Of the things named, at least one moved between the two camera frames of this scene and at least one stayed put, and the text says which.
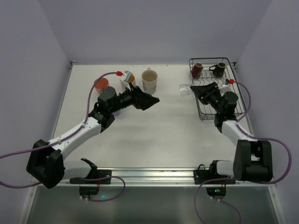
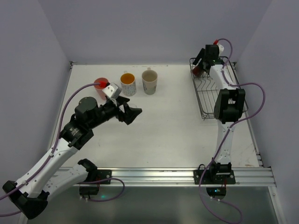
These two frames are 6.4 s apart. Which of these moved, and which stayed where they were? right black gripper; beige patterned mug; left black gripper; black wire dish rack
Moved: left black gripper; right black gripper
Stayed: beige patterned mug; black wire dish rack
